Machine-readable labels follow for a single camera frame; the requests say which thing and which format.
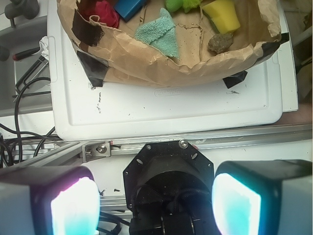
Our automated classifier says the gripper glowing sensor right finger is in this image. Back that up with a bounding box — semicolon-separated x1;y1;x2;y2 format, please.
212;160;313;235

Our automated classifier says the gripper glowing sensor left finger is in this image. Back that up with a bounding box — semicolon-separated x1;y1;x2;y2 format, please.
0;166;100;235

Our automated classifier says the red cloth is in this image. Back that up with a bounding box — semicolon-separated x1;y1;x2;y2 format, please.
81;0;121;29

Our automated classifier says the teal terry cloth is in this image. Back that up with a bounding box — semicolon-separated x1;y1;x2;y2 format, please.
134;8;179;59

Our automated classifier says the brown paper bag tray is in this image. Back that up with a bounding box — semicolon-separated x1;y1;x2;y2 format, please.
57;0;281;87

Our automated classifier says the crumpled white paper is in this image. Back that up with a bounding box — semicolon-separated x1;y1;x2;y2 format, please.
39;36;49;61

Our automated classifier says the brown rock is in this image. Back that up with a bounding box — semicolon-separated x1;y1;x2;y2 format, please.
208;33;234;54

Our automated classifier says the yellow sponge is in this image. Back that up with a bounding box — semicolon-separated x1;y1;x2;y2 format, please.
202;0;241;34

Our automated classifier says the grey clamp stand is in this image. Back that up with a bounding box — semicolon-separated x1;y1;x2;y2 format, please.
4;0;40;28

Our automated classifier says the blue rectangular block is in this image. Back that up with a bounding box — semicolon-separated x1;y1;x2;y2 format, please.
114;0;147;22

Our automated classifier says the green plush toy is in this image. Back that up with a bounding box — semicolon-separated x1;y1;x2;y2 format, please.
165;0;202;13

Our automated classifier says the aluminium frame rail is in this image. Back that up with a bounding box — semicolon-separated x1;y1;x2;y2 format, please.
2;123;313;166

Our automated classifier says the black cable loop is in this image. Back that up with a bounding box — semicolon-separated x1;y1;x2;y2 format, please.
0;56;58;167

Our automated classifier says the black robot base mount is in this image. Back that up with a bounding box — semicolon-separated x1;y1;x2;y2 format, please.
123;148;219;235

